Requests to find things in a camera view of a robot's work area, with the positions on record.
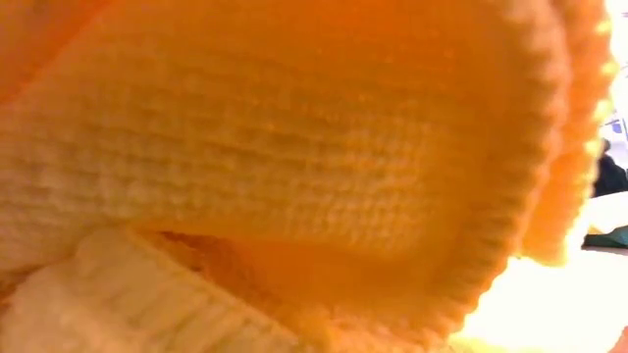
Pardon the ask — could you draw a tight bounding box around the teal microfiber towel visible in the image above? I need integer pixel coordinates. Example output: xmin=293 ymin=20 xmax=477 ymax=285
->
xmin=582 ymin=226 xmax=628 ymax=250

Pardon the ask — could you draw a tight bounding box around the person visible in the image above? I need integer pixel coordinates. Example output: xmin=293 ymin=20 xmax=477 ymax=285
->
xmin=592 ymin=139 xmax=628 ymax=198

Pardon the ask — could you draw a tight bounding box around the yellow microfiber towel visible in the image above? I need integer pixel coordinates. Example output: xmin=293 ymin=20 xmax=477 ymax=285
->
xmin=0 ymin=0 xmax=620 ymax=353

